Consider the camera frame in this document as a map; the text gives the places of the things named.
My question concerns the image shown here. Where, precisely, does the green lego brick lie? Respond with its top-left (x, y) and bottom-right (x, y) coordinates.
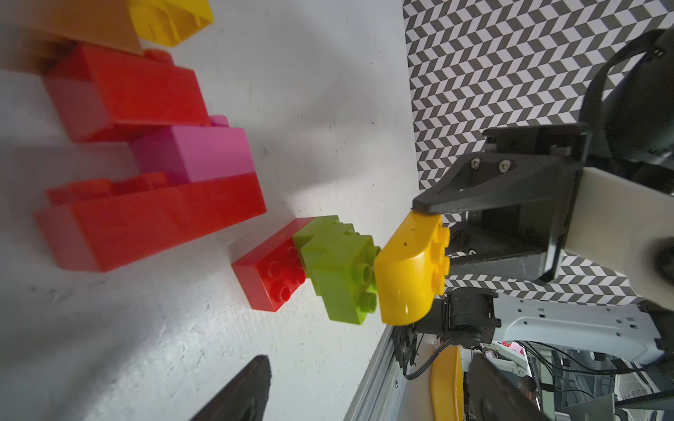
top-left (299, 220), bottom-right (359, 296)
top-left (292, 216), bottom-right (344, 268)
top-left (311, 234), bottom-right (380, 325)

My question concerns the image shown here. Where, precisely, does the pink lego brick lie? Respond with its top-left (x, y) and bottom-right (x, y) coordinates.
top-left (131, 115), bottom-right (256, 185)

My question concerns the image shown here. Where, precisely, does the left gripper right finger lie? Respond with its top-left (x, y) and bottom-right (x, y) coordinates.
top-left (467, 354), bottom-right (548, 421)

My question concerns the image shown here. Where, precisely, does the green lego brick front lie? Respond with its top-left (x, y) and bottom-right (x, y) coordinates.
top-left (311, 234), bottom-right (380, 325)

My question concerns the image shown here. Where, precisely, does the orange brown lego brick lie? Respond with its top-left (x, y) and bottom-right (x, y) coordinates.
top-left (1, 0), bottom-right (143, 75)

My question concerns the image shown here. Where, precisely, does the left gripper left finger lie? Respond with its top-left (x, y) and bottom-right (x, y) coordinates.
top-left (191, 355), bottom-right (272, 421)

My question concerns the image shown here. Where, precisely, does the green lego brick back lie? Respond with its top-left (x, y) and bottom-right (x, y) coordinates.
top-left (292, 216), bottom-right (344, 268)

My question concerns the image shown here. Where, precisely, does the red long lego brick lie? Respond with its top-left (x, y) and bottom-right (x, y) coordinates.
top-left (33, 173), bottom-right (266, 273)

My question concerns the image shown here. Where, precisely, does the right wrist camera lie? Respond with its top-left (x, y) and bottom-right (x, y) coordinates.
top-left (564, 168), bottom-right (673, 310)

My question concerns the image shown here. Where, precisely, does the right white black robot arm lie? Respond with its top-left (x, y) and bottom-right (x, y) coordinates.
top-left (398, 29), bottom-right (673, 368)

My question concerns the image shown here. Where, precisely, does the yellow long lego brick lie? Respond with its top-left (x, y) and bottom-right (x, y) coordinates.
top-left (374, 210), bottom-right (450, 326)

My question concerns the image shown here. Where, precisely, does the aluminium front rail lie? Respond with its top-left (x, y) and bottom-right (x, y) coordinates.
top-left (344, 326), bottom-right (407, 420)

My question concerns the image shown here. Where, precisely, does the yellow curved lego brick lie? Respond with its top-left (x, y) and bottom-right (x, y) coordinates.
top-left (126, 0), bottom-right (214, 47)

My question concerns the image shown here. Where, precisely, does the small red lego brick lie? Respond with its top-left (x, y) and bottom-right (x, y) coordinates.
top-left (232, 218), bottom-right (313, 312)

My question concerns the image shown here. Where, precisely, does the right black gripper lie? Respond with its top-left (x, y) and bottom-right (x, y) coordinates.
top-left (412, 124), bottom-right (591, 282)

